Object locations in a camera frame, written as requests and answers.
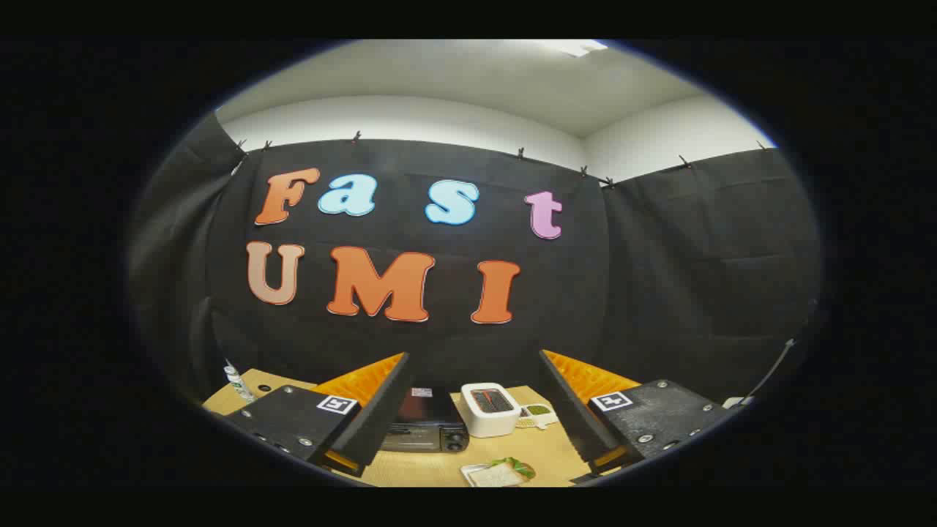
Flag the white rectangular plastic tray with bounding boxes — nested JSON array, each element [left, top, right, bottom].
[[460, 463, 513, 487]]

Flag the small white sauce dish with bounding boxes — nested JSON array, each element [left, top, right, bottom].
[[517, 404, 559, 430]]

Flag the white bread lettuce sandwich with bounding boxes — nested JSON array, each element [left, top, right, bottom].
[[472, 457, 537, 487]]

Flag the small white plastic bottle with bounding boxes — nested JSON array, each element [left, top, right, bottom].
[[223, 360, 255, 403]]

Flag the white pop-up toaster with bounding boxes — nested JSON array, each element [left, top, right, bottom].
[[461, 382, 522, 438]]

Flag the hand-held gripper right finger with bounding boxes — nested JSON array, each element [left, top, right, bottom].
[[540, 349, 733, 476]]

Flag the ceiling light panel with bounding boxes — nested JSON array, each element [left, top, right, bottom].
[[538, 40, 610, 58]]

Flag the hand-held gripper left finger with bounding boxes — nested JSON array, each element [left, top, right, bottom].
[[223, 352, 411, 478]]

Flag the black toaster oven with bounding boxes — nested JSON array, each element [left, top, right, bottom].
[[381, 386, 471, 453]]

